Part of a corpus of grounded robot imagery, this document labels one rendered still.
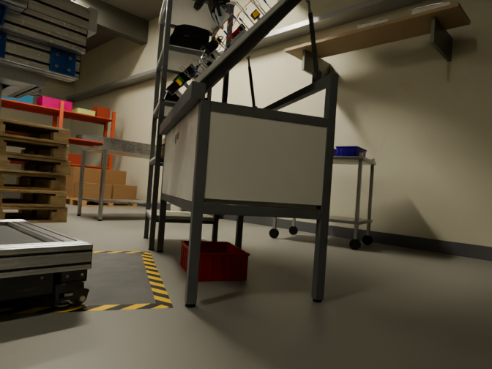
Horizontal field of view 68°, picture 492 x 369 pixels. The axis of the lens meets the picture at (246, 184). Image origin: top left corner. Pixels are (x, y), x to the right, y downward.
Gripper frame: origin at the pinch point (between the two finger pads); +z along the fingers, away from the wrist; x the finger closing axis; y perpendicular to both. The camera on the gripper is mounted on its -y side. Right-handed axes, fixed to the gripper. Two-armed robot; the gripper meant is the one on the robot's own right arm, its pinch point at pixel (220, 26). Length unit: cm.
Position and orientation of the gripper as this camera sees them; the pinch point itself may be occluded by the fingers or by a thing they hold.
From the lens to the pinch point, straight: 183.3
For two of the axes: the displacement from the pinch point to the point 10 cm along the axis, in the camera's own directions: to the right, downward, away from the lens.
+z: 3.4, 9.4, 0.9
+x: -3.7, 0.4, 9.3
